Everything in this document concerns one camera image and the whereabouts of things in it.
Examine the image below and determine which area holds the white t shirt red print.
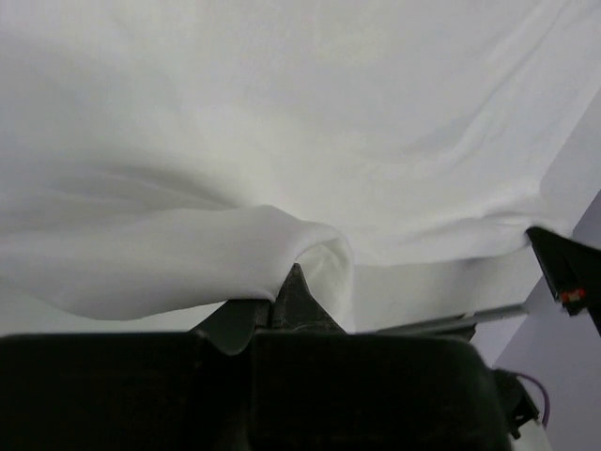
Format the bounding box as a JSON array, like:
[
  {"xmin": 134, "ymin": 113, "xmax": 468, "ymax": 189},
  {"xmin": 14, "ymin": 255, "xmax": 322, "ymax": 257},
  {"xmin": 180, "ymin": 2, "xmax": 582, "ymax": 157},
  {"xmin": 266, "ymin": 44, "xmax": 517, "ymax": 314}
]
[{"xmin": 1, "ymin": 1, "xmax": 600, "ymax": 331}]

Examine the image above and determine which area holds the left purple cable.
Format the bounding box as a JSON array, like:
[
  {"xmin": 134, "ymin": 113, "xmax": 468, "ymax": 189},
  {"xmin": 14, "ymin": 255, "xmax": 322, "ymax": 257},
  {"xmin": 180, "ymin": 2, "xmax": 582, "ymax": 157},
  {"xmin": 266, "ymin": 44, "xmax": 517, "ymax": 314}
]
[{"xmin": 514, "ymin": 371, "xmax": 550, "ymax": 427}]

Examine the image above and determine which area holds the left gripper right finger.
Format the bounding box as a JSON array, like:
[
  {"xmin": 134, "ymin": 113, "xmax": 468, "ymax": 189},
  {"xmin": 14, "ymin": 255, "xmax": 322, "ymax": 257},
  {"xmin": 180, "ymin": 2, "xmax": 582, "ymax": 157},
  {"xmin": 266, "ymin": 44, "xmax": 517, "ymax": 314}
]
[{"xmin": 251, "ymin": 266, "xmax": 510, "ymax": 450}]

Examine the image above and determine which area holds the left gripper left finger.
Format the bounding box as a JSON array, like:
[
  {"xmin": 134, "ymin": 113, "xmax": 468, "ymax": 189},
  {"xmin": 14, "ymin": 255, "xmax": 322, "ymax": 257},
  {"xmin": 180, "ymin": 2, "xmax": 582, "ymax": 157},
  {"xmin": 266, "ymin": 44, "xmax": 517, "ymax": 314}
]
[{"xmin": 1, "ymin": 301, "xmax": 271, "ymax": 450}]

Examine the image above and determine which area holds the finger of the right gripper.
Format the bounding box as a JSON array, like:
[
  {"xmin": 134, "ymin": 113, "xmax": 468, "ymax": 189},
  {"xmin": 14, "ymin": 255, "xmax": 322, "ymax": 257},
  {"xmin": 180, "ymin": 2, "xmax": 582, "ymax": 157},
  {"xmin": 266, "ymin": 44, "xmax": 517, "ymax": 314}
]
[{"xmin": 526, "ymin": 226, "xmax": 600, "ymax": 333}]

